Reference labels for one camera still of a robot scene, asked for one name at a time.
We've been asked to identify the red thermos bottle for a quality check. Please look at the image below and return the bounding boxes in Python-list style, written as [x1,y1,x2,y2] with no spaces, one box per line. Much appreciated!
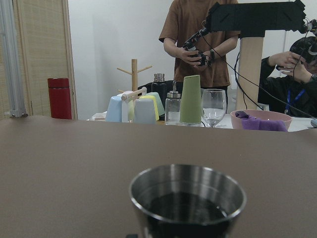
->
[48,78,72,119]

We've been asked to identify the yellow cup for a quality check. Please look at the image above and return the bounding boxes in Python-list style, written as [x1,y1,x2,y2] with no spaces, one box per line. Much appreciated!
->
[133,95,159,124]

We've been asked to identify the pink bowl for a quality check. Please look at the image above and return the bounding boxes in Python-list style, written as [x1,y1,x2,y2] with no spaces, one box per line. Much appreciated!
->
[230,110,292,132]

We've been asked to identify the grey blue cup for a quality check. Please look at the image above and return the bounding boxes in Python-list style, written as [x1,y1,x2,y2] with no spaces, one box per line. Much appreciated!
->
[133,98,156,124]

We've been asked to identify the standing person brown shirt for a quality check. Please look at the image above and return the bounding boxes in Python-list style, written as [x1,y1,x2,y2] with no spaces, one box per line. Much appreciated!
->
[159,0,239,92]

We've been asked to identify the steel measuring jigger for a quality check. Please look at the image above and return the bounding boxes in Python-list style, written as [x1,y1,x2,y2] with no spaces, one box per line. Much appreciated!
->
[129,164,247,238]

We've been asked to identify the light blue cup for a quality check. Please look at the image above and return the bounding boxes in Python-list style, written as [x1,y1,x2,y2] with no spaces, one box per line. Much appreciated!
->
[105,96,122,122]

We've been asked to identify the wine glass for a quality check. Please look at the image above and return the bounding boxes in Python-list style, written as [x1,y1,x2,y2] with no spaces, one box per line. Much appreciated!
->
[202,89,227,127]

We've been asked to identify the mint green cup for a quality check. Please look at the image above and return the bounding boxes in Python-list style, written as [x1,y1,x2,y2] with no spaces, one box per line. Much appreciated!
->
[146,92,165,116]

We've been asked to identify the wooden mug tree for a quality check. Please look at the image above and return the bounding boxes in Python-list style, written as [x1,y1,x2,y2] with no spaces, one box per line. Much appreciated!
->
[116,59,153,91]

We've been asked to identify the purple cloth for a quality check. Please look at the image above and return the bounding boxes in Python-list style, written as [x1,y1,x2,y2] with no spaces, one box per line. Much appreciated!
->
[235,111,287,132]

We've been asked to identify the black water bottle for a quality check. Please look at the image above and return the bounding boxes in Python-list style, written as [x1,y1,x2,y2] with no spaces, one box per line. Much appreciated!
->
[152,73,167,107]

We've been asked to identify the aluminium frame post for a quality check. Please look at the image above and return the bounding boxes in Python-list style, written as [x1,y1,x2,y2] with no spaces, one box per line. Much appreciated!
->
[0,0,28,118]

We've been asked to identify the seated person black jacket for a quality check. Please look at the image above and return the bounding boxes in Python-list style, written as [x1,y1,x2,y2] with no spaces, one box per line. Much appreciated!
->
[258,36,317,118]

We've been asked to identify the glass dispenser bottle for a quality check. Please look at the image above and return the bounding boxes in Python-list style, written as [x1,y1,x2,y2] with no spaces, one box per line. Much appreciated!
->
[165,81,181,125]

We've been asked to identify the green tall cup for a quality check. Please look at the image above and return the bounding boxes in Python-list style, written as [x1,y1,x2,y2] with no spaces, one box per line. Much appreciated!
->
[180,75,202,124]

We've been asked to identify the wooden black camera stand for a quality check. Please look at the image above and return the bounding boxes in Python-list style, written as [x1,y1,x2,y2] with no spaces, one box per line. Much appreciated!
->
[206,0,306,110]

